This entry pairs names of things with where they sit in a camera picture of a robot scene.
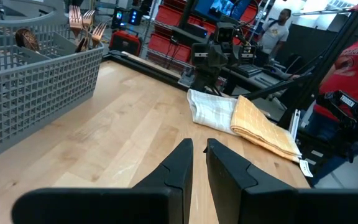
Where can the copper cutlery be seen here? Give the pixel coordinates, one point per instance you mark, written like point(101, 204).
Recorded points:
point(98, 32)

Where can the red storage bin shelf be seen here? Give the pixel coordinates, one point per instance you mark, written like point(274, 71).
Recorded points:
point(166, 49)

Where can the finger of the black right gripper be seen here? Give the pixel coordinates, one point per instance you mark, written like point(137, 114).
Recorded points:
point(249, 54)
point(207, 59)

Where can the white plaid cloth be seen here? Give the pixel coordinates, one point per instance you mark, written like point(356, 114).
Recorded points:
point(213, 109)

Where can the grey office desk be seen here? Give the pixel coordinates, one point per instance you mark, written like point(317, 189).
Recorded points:
point(259, 82)

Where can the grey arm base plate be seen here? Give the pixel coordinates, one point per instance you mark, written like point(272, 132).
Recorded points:
point(186, 77)

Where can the black box blue light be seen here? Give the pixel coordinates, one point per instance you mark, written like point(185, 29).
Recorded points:
point(134, 17)
point(118, 17)

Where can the copper spoon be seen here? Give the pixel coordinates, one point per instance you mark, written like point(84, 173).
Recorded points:
point(26, 40)

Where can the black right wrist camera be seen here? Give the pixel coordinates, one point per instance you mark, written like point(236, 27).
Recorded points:
point(225, 32)

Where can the orange plaid cloth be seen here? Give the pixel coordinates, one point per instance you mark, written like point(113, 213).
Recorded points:
point(259, 127)

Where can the person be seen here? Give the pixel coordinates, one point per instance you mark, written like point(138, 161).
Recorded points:
point(273, 34)
point(356, 71)

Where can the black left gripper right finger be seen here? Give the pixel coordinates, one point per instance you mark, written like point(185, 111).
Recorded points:
point(235, 193)

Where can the copper fork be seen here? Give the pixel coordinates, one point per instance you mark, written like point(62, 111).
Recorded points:
point(88, 20)
point(82, 46)
point(75, 18)

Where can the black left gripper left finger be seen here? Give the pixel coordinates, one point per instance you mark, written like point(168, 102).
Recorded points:
point(166, 186)

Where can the red black equipment case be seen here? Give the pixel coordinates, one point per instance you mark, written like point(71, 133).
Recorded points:
point(124, 43)

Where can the black partition panel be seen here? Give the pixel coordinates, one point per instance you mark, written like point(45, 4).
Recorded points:
point(306, 43)

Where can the white frame bracket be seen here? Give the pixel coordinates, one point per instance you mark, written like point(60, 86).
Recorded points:
point(294, 124)

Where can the black keyboard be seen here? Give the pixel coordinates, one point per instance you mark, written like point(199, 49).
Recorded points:
point(247, 70)

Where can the grey plastic cutlery basket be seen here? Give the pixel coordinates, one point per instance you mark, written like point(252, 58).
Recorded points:
point(42, 93)

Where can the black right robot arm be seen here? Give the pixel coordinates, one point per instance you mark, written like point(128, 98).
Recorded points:
point(207, 79)

